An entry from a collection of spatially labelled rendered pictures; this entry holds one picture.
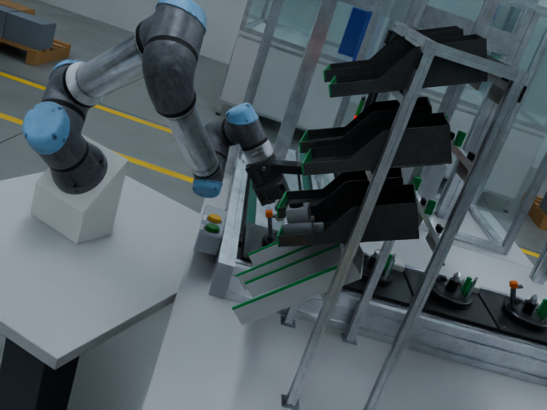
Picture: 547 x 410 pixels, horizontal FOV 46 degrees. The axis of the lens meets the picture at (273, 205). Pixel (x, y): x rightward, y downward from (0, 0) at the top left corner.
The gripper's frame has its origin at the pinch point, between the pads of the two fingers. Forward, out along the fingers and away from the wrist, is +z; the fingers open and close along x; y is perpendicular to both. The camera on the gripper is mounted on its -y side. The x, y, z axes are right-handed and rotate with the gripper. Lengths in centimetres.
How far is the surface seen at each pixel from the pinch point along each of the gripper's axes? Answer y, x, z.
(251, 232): 14.9, -5.4, 0.7
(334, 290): -8, 53, -4
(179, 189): 106, -266, 50
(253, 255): 11.5, 20.2, -3.2
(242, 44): 45, -499, -1
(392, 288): -16.6, 5.2, 28.4
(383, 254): -18.5, 20.8, 9.3
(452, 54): -44, 53, -38
